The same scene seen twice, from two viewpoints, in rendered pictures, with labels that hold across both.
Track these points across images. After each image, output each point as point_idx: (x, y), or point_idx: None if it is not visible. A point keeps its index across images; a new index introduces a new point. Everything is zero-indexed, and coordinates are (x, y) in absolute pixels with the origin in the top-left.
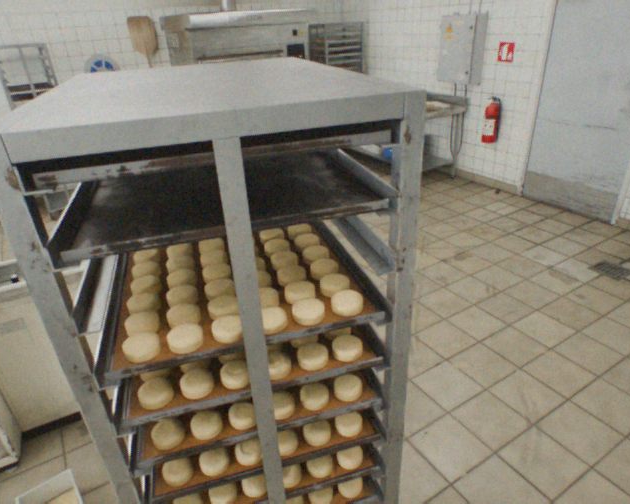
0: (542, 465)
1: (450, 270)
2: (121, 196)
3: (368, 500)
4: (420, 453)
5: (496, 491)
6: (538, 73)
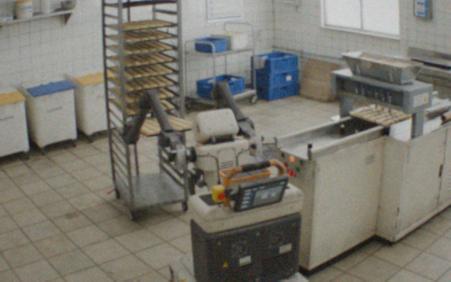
0: (12, 238)
1: None
2: (153, 2)
3: (110, 77)
4: (73, 242)
5: (42, 230)
6: None
